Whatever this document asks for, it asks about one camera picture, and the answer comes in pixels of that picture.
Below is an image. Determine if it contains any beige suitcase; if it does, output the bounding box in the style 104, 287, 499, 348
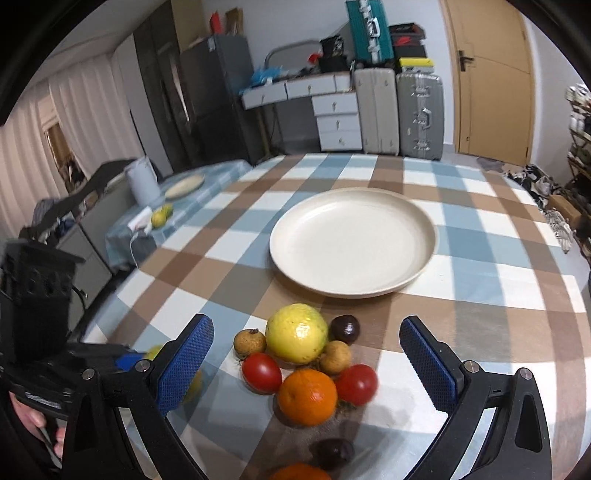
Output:
353, 68, 400, 156

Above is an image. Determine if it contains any silver aluminium suitcase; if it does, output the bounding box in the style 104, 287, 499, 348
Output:
396, 72, 445, 161

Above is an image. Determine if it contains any person's left hand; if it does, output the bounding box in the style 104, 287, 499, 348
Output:
10, 392, 66, 459

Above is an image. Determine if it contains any dark grey refrigerator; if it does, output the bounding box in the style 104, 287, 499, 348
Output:
180, 34, 264, 165

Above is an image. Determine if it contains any orange tangerine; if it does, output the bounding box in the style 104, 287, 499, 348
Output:
276, 369, 339, 427
269, 463, 332, 480

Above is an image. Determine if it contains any green fruit on side table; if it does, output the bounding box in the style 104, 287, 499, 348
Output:
151, 204, 173, 229

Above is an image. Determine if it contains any dark purple plum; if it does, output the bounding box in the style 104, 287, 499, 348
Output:
329, 314, 361, 345
310, 438, 356, 471

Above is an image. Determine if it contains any rough yellow-green guava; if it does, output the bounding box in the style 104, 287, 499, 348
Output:
143, 344, 202, 404

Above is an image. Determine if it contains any checkered tablecloth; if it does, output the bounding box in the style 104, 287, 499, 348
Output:
86, 154, 590, 479

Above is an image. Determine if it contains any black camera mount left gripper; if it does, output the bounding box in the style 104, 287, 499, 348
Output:
1, 240, 84, 357

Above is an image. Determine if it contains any red cherry tomato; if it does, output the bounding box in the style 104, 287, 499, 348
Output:
242, 352, 283, 394
335, 364, 379, 407

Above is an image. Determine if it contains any cream round plate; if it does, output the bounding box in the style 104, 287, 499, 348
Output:
270, 187, 439, 299

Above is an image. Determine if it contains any wooden shoe rack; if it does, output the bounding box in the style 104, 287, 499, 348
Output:
565, 83, 590, 260

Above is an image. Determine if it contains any cardboard box on floor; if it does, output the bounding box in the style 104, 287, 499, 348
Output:
548, 194, 582, 229

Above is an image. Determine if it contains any small plate on side table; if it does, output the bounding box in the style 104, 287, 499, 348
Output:
164, 174, 204, 200

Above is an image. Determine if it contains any white drawer desk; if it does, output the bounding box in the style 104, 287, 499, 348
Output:
242, 72, 363, 152

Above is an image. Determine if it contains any teal tool case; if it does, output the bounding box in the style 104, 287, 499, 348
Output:
346, 1, 394, 65

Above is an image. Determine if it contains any smooth yellow-green guava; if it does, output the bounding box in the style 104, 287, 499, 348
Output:
266, 303, 329, 365

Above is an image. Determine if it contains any brown longan fruit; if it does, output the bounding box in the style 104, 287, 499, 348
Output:
320, 340, 352, 376
233, 328, 266, 359

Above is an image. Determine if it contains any wooden door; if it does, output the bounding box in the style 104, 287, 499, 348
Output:
441, 1, 534, 166

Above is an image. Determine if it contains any white curtain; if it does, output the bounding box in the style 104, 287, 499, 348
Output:
1, 55, 143, 236

